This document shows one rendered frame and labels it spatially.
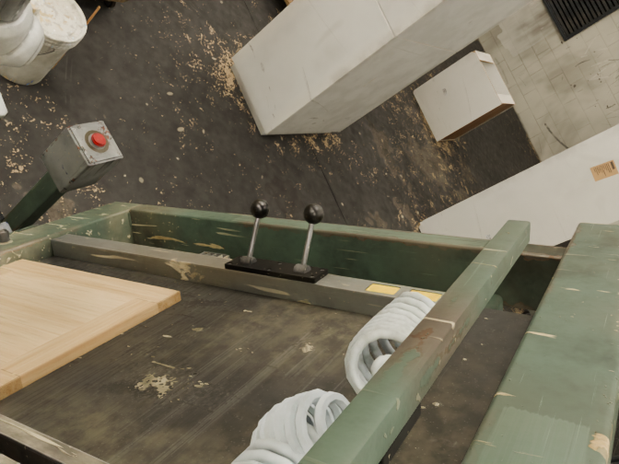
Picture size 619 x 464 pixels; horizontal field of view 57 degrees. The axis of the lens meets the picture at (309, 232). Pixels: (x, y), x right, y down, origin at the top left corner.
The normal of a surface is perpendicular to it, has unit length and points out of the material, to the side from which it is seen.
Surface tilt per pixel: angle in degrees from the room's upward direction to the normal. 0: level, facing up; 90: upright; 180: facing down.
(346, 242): 90
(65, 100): 0
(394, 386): 60
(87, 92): 0
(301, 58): 90
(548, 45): 90
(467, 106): 90
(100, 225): 30
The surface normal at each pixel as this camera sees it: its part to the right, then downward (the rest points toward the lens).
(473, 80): -0.58, 0.15
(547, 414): -0.07, -0.95
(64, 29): 0.70, -0.40
